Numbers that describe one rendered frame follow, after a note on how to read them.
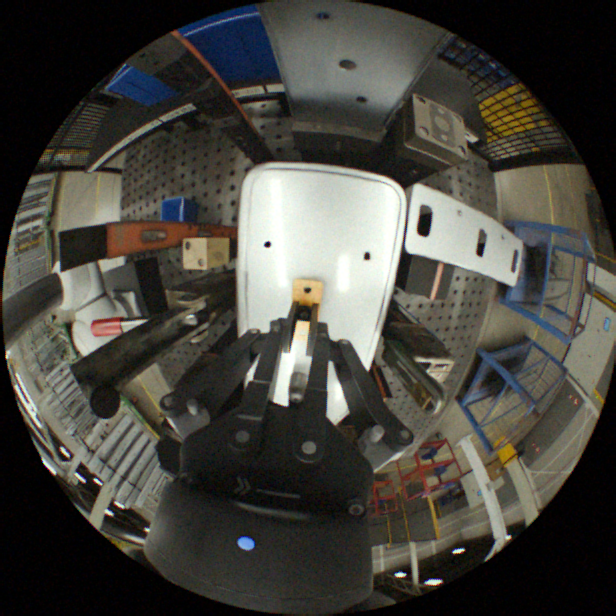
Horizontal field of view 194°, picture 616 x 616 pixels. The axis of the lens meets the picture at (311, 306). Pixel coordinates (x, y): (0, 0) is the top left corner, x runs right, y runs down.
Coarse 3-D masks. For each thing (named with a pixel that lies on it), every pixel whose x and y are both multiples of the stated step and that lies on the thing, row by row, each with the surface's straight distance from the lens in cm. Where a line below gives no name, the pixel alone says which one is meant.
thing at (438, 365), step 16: (400, 304) 53; (400, 320) 40; (416, 320) 44; (384, 336) 40; (400, 336) 32; (416, 336) 34; (432, 336) 37; (416, 352) 29; (432, 352) 31; (448, 352) 33; (432, 368) 31; (448, 368) 33
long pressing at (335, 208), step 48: (240, 192) 26; (288, 192) 24; (336, 192) 24; (384, 192) 26; (240, 240) 25; (288, 240) 23; (336, 240) 23; (384, 240) 25; (240, 288) 26; (288, 288) 24; (336, 288) 24; (384, 288) 26; (336, 336) 27; (336, 384) 33
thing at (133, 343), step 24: (168, 312) 22; (192, 312) 23; (120, 336) 20; (144, 336) 19; (168, 336) 22; (192, 336) 24; (96, 360) 18; (120, 360) 20; (144, 360) 21; (96, 384) 16; (120, 384) 20; (96, 408) 16
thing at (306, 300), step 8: (296, 280) 22; (304, 280) 22; (312, 280) 22; (296, 288) 22; (312, 288) 22; (320, 288) 22; (296, 296) 22; (304, 296) 22; (312, 296) 22; (320, 296) 22; (304, 304) 22; (320, 304) 22; (304, 320) 22; (296, 328) 24; (304, 328) 24; (296, 336) 24; (304, 336) 24
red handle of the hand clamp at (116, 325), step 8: (96, 320) 29; (104, 320) 28; (112, 320) 27; (120, 320) 27; (128, 320) 26; (136, 320) 25; (144, 320) 25; (184, 320) 24; (192, 320) 24; (96, 328) 28; (104, 328) 28; (112, 328) 27; (120, 328) 26; (128, 328) 26; (96, 336) 29
